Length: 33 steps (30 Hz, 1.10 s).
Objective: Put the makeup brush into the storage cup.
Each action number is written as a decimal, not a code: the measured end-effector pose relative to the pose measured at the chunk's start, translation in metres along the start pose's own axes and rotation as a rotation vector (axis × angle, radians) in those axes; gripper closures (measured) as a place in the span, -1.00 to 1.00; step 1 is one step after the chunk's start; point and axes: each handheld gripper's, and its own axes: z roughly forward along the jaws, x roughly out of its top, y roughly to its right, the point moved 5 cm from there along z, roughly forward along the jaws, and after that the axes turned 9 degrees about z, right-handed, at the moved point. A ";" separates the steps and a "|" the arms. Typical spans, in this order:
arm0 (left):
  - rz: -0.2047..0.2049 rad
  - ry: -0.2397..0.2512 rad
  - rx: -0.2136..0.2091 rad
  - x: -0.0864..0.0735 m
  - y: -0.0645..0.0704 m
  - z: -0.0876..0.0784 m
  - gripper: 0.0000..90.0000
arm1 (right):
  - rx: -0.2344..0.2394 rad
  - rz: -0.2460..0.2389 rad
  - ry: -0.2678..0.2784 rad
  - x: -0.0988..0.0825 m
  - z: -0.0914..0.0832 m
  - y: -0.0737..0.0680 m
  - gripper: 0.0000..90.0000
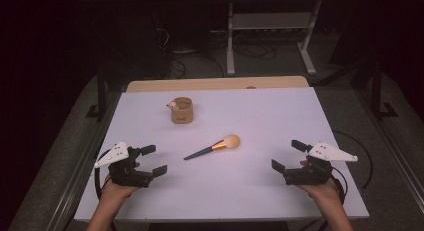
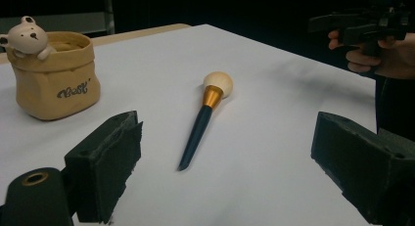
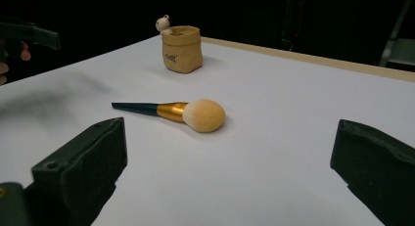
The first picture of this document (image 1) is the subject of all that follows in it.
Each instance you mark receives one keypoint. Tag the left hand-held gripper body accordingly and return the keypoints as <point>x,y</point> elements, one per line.
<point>125,172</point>

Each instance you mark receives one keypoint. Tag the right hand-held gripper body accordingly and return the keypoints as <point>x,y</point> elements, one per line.
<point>310,174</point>

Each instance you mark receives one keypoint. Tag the wooden brush holder cup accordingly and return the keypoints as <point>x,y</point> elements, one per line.
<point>182,116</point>

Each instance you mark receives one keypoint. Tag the person's right hand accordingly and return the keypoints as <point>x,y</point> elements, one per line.
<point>321,192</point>

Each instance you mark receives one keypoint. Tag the person's left hand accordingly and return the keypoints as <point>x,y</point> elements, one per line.
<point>116,192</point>

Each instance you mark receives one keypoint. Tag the black metal stand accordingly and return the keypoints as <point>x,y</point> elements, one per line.
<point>101,97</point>
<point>377,97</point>

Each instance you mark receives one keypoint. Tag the white metal stand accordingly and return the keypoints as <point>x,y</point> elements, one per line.
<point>270,21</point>

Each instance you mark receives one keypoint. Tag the grey metal rail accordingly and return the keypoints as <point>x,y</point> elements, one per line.
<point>396,151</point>
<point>83,171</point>

